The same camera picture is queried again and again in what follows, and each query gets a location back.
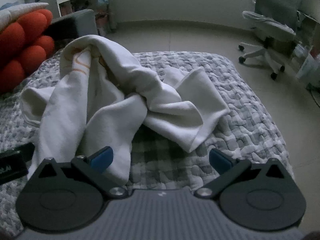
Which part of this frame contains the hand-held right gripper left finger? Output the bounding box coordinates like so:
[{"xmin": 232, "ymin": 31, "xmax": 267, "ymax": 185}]
[{"xmin": 32, "ymin": 146, "xmax": 127, "ymax": 198}]

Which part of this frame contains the cardboard box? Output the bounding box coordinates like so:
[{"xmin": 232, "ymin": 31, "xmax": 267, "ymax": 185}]
[{"xmin": 297, "ymin": 10, "xmax": 320, "ymax": 54}]

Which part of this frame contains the grey checked blanket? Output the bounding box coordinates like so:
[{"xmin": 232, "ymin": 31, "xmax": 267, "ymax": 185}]
[{"xmin": 0, "ymin": 51, "xmax": 294, "ymax": 230}]

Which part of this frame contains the white plastic bag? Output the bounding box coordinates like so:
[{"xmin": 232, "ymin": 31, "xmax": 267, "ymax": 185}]
[{"xmin": 296, "ymin": 52, "xmax": 320, "ymax": 88}]

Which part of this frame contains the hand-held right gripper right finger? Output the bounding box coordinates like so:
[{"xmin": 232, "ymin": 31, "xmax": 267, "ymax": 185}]
[{"xmin": 194, "ymin": 148, "xmax": 290, "ymax": 198}]

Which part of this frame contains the dark grey sofa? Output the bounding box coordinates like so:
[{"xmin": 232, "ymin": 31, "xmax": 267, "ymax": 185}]
[{"xmin": 44, "ymin": 9, "xmax": 98, "ymax": 48}]

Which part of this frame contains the beige pillow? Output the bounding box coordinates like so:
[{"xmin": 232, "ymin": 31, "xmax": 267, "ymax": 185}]
[{"xmin": 0, "ymin": 2, "xmax": 49, "ymax": 30}]

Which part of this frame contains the white printed t-shirt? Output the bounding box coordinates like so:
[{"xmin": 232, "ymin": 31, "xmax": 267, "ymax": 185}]
[{"xmin": 20, "ymin": 35, "xmax": 230, "ymax": 187}]

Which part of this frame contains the white office chair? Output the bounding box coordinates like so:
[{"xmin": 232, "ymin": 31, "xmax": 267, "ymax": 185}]
[{"xmin": 239, "ymin": 0, "xmax": 304, "ymax": 80}]

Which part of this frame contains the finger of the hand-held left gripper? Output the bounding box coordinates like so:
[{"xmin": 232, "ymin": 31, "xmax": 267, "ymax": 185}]
[{"xmin": 0, "ymin": 142, "xmax": 35, "ymax": 162}]

